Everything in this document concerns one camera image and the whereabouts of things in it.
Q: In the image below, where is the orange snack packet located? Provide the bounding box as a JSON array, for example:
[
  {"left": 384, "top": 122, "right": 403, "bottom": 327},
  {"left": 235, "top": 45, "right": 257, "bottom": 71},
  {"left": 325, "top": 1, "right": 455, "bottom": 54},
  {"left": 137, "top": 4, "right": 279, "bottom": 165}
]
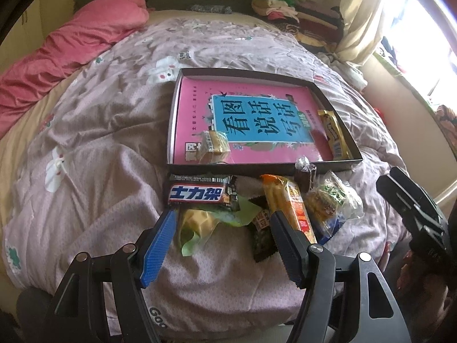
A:
[{"left": 260, "top": 174, "right": 318, "bottom": 245}]

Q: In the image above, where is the beige bed sheet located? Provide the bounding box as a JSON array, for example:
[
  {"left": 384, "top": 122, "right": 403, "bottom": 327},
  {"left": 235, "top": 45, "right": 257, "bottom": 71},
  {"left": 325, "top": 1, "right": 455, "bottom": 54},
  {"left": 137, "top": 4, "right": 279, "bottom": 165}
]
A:
[{"left": 0, "top": 68, "right": 93, "bottom": 222}]

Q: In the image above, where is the shallow dark cardboard box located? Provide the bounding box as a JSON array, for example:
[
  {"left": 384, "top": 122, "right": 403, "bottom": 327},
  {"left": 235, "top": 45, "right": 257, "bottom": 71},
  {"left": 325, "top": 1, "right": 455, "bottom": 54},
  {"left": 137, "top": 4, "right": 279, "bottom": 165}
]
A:
[{"left": 166, "top": 67, "right": 363, "bottom": 176}]

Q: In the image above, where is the small yellow snack packet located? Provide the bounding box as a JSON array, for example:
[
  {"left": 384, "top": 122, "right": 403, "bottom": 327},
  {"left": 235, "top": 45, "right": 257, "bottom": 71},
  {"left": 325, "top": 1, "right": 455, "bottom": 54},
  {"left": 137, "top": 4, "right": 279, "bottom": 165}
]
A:
[{"left": 195, "top": 130, "right": 231, "bottom": 163}]

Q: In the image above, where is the white crumpled cloth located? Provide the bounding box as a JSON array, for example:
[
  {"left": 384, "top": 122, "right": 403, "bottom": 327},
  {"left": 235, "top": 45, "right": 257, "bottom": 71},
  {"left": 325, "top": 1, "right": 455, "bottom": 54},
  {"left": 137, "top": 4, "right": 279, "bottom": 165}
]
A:
[{"left": 318, "top": 52, "right": 368, "bottom": 90}]

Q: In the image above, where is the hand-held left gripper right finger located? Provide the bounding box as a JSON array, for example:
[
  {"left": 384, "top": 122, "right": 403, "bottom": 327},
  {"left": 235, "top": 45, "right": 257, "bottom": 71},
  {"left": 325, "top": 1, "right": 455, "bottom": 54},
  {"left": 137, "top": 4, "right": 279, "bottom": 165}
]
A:
[{"left": 269, "top": 210, "right": 411, "bottom": 343}]

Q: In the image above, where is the green clear snack packet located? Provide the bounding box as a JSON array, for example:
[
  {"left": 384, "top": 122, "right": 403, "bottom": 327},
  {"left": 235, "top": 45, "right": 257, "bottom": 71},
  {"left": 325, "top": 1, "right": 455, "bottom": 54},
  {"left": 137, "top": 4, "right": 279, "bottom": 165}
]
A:
[{"left": 179, "top": 195, "right": 266, "bottom": 257}]

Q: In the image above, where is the brown candy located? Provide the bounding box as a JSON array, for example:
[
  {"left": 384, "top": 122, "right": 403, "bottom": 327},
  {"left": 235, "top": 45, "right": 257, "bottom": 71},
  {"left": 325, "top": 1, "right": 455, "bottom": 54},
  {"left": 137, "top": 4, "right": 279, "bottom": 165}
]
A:
[{"left": 294, "top": 156, "right": 318, "bottom": 193}]

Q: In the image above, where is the cream curtain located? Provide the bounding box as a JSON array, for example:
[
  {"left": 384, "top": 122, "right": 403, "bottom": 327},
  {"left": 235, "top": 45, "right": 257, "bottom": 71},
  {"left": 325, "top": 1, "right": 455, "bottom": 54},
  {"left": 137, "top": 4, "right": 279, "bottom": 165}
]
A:
[{"left": 336, "top": 0, "right": 398, "bottom": 61}]

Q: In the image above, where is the small black snack packet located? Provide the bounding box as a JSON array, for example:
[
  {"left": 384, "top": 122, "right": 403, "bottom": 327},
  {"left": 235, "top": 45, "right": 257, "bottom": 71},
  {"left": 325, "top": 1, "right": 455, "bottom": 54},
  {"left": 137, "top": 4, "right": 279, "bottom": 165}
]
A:
[{"left": 248, "top": 196, "right": 277, "bottom": 263}]

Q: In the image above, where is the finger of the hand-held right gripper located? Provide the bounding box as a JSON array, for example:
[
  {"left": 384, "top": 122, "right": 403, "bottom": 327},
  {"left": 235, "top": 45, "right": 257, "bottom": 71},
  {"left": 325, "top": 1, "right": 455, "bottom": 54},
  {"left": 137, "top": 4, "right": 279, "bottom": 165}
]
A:
[
  {"left": 388, "top": 166, "right": 448, "bottom": 222},
  {"left": 376, "top": 175, "right": 445, "bottom": 254}
]

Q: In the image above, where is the colourful windowsill clutter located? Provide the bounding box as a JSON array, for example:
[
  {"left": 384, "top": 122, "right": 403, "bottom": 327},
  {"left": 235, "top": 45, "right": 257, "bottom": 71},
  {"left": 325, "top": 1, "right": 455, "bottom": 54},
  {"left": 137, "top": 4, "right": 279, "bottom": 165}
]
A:
[{"left": 380, "top": 36, "right": 404, "bottom": 75}]

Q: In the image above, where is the dark patterned cloth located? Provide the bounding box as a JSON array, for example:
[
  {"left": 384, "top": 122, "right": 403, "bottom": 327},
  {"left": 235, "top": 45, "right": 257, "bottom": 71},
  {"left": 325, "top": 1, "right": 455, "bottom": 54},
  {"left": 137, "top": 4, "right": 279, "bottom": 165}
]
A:
[{"left": 189, "top": 3, "right": 232, "bottom": 15}]

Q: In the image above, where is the mauve floral quilt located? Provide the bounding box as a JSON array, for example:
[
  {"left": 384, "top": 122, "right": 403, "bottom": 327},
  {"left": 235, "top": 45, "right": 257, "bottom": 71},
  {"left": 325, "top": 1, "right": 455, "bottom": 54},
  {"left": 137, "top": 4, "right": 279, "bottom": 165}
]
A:
[{"left": 2, "top": 10, "right": 411, "bottom": 329}]

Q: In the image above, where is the pile of folded clothes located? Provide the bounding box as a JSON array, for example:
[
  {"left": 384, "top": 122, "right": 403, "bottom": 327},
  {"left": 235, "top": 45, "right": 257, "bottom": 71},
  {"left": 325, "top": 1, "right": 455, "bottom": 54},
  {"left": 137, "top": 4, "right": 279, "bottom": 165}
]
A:
[{"left": 252, "top": 0, "right": 345, "bottom": 56}]

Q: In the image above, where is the orange patterned cloth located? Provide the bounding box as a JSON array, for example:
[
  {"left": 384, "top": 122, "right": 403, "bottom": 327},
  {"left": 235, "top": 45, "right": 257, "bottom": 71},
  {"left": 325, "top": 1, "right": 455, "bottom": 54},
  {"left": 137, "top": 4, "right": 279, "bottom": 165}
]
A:
[{"left": 434, "top": 105, "right": 457, "bottom": 140}]

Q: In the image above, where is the gold wrapped snack bar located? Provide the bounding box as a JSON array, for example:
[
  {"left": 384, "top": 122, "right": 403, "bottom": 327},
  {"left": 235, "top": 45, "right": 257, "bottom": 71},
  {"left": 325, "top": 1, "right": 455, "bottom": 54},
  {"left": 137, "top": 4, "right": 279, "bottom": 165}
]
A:
[{"left": 318, "top": 109, "right": 352, "bottom": 160}]

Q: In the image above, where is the clear green-label cracker packet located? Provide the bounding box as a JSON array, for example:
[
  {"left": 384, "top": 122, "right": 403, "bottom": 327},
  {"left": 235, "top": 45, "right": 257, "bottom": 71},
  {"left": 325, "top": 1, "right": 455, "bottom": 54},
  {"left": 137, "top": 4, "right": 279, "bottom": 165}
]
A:
[{"left": 303, "top": 171, "right": 364, "bottom": 224}]

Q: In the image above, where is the brown wrapped chocolate bar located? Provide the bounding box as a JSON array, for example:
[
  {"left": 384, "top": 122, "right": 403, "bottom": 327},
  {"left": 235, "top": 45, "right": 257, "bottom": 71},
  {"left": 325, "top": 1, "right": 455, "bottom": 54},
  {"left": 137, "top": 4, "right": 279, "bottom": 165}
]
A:
[{"left": 167, "top": 173, "right": 240, "bottom": 212}]

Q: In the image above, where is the pink blanket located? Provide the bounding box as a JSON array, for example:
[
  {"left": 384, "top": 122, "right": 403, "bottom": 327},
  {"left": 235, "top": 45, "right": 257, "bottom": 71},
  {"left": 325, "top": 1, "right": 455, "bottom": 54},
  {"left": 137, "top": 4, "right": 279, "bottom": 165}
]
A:
[{"left": 0, "top": 0, "right": 150, "bottom": 140}]

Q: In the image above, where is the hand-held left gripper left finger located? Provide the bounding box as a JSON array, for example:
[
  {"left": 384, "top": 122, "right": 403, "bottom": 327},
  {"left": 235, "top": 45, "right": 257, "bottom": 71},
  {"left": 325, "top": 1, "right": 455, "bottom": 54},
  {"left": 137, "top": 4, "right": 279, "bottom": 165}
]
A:
[{"left": 39, "top": 209, "right": 179, "bottom": 343}]

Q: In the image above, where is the pink and blue book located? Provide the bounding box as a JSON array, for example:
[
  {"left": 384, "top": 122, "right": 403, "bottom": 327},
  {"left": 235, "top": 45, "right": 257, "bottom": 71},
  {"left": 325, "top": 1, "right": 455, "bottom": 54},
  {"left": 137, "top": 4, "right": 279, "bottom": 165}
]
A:
[{"left": 174, "top": 79, "right": 334, "bottom": 165}]

